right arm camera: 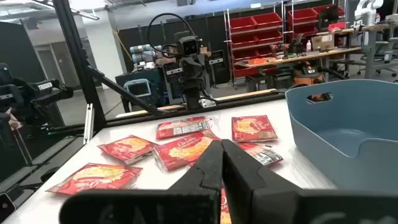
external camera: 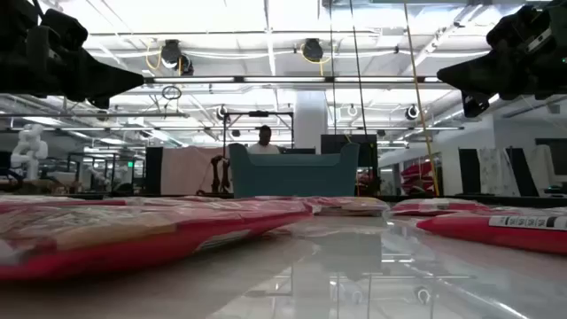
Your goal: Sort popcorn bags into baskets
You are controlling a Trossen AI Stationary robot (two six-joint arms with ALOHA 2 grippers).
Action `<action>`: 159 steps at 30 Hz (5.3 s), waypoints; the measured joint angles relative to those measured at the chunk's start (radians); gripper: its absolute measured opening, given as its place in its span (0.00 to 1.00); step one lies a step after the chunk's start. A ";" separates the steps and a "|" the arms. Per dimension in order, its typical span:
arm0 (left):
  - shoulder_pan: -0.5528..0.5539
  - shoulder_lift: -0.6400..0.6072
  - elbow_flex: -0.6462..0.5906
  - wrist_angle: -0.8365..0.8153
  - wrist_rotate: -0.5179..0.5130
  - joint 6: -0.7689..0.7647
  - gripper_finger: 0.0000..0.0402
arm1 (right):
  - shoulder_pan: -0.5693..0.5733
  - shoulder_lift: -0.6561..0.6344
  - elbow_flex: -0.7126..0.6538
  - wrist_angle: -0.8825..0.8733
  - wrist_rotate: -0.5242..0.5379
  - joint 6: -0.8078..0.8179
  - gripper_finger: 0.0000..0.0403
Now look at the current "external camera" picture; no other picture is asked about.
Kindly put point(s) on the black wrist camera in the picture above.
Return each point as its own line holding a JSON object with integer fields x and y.
{"x": 64, "y": 28}
{"x": 509, "y": 28}

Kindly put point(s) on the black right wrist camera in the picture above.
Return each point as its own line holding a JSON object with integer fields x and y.
{"x": 509, "y": 28}

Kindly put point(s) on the dark distant robot arm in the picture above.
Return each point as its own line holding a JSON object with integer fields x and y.
{"x": 216, "y": 173}

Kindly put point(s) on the pink fabric partition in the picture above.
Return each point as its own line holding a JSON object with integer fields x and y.
{"x": 186, "y": 170}

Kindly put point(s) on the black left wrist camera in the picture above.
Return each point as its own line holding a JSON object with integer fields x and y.
{"x": 64, "y": 28}

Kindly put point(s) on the teal plastic basket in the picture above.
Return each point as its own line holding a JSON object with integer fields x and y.
{"x": 292, "y": 179}

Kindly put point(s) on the white patterned cloth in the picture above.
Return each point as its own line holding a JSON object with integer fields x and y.
{"x": 494, "y": 173}

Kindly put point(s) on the red popcorn bag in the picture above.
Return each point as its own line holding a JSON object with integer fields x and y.
{"x": 350, "y": 206}
{"x": 478, "y": 232}
{"x": 434, "y": 207}
{"x": 274, "y": 198}
{"x": 133, "y": 239}

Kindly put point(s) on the grey horizontal pipe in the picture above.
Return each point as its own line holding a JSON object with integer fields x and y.
{"x": 133, "y": 115}

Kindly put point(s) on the long light bar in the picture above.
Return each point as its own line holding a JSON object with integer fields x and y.
{"x": 283, "y": 80}

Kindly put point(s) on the person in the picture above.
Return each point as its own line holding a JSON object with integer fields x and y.
{"x": 264, "y": 148}

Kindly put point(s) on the white humanoid robot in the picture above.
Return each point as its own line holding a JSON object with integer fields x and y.
{"x": 30, "y": 150}

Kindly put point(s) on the white pillar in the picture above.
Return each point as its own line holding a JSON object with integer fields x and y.
{"x": 310, "y": 119}

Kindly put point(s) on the black wall screen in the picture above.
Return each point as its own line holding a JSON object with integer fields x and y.
{"x": 561, "y": 155}

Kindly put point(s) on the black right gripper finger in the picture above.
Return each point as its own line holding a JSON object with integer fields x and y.
{"x": 487, "y": 75}
{"x": 475, "y": 105}

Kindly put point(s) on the black standing panel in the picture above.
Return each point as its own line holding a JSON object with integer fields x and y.
{"x": 522, "y": 175}
{"x": 153, "y": 170}
{"x": 469, "y": 173}

